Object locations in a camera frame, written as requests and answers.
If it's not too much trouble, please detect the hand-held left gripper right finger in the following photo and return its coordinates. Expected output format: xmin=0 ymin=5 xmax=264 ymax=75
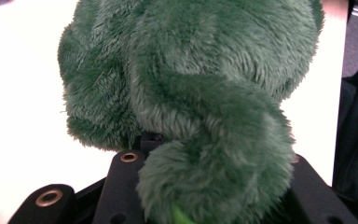
xmin=287 ymin=153 xmax=358 ymax=224

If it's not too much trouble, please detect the green fuzzy garment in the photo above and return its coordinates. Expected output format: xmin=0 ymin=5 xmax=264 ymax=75
xmin=57 ymin=0 xmax=325 ymax=224

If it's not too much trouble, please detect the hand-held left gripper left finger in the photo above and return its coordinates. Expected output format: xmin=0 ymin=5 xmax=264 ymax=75
xmin=92 ymin=132 xmax=166 ymax=224

